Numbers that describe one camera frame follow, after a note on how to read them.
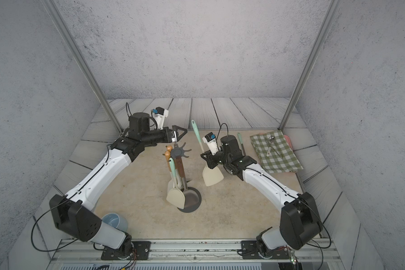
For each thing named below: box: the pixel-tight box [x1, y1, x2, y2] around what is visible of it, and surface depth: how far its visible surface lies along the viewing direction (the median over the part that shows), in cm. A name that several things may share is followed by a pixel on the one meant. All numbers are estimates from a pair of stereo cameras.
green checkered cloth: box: [249, 129, 304, 174], surface depth 110 cm
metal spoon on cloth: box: [266, 135, 276, 157], surface depth 113 cm
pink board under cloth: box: [283, 134, 294, 152], surface depth 114 cm
